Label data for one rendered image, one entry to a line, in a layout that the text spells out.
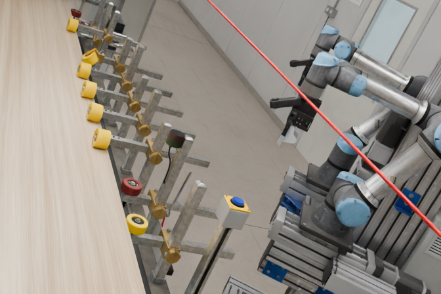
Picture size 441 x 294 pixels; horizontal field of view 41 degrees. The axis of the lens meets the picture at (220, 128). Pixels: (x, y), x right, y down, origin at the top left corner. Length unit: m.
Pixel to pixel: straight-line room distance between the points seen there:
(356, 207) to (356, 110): 3.67
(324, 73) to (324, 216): 0.61
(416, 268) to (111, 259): 1.29
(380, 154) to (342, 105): 3.46
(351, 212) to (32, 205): 1.09
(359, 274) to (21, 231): 1.25
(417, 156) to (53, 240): 1.23
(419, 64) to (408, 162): 3.22
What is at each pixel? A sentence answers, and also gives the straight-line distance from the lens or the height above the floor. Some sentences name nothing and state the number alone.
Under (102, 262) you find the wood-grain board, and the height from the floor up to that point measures 0.90.
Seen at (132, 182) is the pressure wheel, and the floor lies 0.91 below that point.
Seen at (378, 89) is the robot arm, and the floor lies 1.62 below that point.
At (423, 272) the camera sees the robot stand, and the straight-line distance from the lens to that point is 2.61.
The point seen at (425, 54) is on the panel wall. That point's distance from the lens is 5.31.
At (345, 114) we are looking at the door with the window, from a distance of 5.90.
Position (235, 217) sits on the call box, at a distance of 1.76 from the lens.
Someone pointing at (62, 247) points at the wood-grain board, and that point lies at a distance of 1.86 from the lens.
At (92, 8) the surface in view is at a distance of 4.60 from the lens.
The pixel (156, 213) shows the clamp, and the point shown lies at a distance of 2.30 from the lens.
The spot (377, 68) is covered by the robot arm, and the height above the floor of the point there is 1.61.
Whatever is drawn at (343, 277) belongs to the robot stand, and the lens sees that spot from 2.32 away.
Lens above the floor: 1.97
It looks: 19 degrees down
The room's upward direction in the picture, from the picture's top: 25 degrees clockwise
